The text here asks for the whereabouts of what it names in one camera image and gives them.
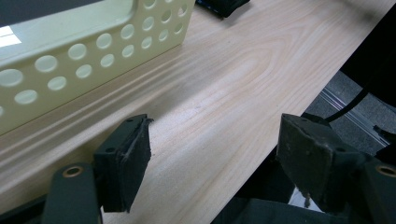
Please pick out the metal floor rail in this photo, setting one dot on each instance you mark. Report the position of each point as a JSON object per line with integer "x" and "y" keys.
{"x": 364, "y": 124}

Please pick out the dark blue cloth bundle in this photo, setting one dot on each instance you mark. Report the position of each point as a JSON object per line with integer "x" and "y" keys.
{"x": 225, "y": 7}

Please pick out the cream perforated plastic basket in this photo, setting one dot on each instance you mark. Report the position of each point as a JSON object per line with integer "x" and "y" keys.
{"x": 62, "y": 35}

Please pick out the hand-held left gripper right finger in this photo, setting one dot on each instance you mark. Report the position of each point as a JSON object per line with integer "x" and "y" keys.
{"x": 314, "y": 158}

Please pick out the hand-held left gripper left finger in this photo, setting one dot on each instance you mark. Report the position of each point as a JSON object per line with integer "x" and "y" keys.
{"x": 123, "y": 161}

